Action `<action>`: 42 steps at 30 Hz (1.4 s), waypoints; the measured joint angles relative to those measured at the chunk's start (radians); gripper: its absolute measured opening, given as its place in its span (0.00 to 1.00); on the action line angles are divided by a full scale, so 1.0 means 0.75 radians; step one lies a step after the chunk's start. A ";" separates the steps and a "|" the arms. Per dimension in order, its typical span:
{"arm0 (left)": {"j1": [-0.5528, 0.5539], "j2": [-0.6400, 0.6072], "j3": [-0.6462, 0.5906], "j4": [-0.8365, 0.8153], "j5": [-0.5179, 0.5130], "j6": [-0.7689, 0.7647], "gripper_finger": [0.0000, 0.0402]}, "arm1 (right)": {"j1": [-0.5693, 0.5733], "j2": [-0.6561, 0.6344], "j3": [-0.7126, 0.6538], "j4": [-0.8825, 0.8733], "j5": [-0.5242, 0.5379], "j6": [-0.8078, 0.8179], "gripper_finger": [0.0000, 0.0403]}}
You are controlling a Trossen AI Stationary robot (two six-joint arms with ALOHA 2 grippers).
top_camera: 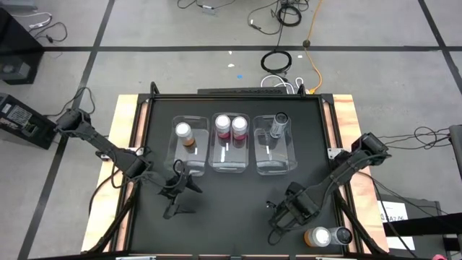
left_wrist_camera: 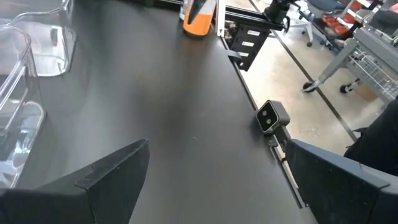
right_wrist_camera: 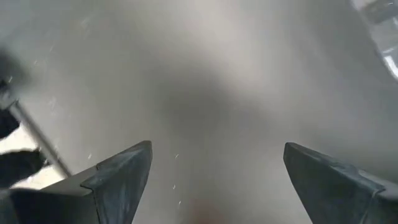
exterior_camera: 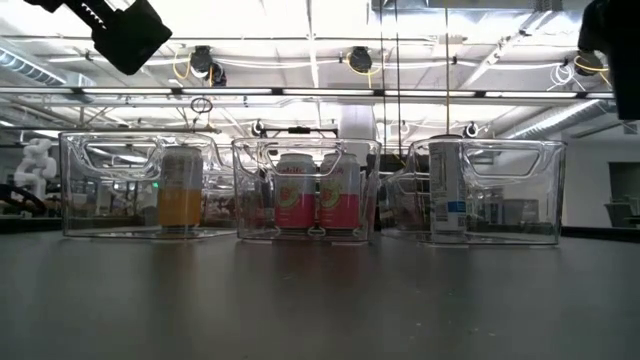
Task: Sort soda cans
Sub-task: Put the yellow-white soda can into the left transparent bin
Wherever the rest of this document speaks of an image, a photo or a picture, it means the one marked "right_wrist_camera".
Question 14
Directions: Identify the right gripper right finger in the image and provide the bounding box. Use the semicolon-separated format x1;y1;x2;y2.
282;142;398;224

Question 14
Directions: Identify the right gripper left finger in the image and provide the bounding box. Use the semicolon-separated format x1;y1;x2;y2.
0;140;153;224

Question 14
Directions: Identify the clear plastic bin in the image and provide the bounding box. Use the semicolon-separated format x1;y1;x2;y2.
349;0;398;82

